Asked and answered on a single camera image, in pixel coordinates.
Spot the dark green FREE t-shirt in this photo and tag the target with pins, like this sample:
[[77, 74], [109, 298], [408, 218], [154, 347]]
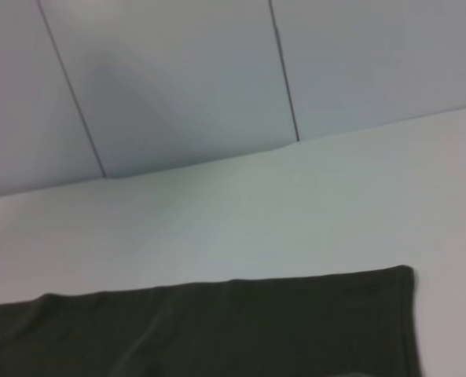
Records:
[[217, 334]]

